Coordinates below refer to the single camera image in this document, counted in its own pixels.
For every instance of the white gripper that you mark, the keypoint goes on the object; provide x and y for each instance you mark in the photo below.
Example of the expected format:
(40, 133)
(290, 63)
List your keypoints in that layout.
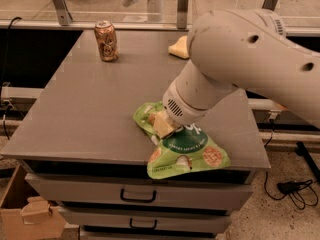
(176, 109)

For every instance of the green rice chip bag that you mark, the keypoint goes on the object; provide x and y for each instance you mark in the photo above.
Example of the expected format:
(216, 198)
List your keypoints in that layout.
(189, 149)

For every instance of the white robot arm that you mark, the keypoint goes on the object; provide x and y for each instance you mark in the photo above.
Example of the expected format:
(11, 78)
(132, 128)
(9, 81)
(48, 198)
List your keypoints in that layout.
(248, 49)

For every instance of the yellow sponge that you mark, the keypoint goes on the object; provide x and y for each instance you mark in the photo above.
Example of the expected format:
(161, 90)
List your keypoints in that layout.
(179, 49)

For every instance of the grey drawer cabinet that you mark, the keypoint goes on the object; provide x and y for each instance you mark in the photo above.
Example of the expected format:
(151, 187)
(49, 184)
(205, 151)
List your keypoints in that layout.
(80, 146)

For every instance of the orange soda can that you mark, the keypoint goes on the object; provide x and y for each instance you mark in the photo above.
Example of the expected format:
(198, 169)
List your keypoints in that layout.
(106, 40)

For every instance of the cardboard box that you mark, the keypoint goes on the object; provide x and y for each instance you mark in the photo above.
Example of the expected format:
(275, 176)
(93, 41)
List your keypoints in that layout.
(25, 214)

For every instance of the top drawer black handle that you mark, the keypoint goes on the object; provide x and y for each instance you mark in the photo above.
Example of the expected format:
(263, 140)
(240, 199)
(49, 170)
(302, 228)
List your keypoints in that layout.
(136, 197)

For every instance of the drawer black handle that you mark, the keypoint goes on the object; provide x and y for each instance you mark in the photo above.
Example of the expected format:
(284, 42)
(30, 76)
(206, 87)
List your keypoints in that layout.
(136, 197)
(143, 224)

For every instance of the middle metal bracket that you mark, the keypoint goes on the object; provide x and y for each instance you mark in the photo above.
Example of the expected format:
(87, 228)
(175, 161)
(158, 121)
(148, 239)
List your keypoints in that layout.
(182, 13)

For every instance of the left metal bracket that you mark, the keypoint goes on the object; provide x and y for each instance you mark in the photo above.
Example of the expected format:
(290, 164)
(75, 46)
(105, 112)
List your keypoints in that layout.
(63, 15)

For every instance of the black power adapter with cable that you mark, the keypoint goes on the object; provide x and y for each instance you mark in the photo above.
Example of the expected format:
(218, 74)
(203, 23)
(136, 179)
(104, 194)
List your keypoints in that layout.
(292, 190)

